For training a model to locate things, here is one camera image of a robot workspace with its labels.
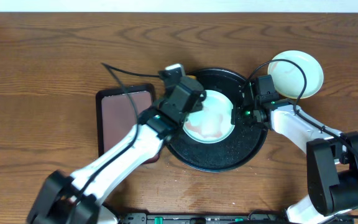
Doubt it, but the black rectangular water tray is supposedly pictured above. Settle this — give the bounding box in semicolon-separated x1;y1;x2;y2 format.
96;84;155;156

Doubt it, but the yellow plate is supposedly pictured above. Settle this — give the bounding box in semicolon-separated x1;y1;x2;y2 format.
278;74;325;100

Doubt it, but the round black serving tray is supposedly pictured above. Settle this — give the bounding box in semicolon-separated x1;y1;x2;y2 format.
167;68;268;172

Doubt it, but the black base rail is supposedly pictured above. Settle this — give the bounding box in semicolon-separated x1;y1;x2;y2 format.
118;213;288;224

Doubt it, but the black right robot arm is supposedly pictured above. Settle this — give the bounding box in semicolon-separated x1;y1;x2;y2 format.
234;75;358;223

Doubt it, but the yellow green scrub sponge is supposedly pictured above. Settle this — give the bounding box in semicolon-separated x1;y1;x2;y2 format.
186;75;197;80

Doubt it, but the mint green plate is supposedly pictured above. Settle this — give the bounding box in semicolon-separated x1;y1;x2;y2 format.
268;50;324;99
183;90;235;144

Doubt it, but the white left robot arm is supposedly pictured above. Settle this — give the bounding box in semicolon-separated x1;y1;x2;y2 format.
26;76;206;223

